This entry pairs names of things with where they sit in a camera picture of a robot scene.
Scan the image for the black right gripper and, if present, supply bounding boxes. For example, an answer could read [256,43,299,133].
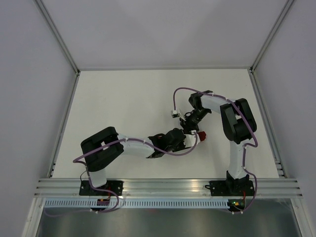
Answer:
[179,108,210,137]

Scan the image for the dark red cloth napkin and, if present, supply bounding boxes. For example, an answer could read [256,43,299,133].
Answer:
[197,131,207,142]

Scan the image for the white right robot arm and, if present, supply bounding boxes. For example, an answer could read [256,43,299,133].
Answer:
[180,90,257,195]

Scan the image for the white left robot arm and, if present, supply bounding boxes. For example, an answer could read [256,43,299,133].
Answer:
[80,126,189,196]

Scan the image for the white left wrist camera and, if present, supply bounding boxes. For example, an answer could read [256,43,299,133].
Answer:
[184,131,200,148]

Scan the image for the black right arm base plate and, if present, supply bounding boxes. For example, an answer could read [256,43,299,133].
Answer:
[204,181,255,197]

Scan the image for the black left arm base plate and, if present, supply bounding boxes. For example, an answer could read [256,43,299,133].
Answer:
[79,180,123,196]

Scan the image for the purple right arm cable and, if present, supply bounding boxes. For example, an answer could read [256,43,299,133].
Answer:
[172,87,259,215]

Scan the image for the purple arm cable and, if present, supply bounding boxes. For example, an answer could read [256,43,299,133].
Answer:
[44,132,199,218]
[172,87,259,215]

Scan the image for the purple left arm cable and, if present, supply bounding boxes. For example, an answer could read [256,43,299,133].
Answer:
[44,132,199,218]

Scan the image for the aluminium front rail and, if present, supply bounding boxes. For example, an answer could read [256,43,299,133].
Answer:
[34,178,303,198]

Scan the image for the white slotted cable duct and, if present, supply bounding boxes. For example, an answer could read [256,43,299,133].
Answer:
[45,198,229,209]

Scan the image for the aluminium right frame post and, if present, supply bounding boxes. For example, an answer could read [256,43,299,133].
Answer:
[249,0,296,74]

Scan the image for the aluminium frame post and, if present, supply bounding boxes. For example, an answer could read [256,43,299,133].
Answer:
[34,0,80,75]
[249,0,296,74]

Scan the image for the aluminium left frame post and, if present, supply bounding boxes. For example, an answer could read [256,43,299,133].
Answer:
[34,0,80,75]

